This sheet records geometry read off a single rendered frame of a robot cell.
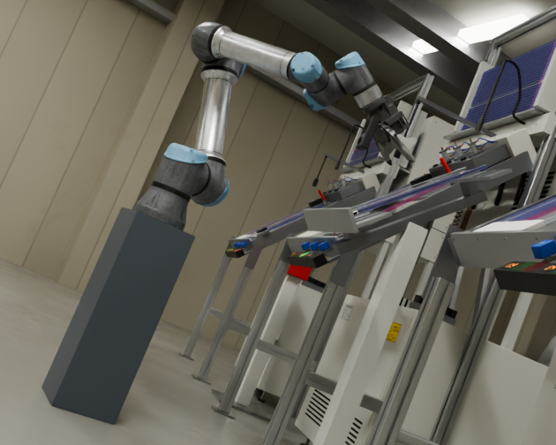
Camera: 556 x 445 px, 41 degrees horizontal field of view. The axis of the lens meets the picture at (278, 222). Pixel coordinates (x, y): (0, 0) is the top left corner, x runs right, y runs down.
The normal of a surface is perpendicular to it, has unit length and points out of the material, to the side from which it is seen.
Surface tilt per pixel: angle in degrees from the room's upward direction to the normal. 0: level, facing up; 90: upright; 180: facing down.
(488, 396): 90
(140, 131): 90
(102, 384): 90
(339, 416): 90
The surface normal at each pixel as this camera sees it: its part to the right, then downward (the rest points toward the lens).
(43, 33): 0.43, 0.07
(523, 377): 0.22, -0.03
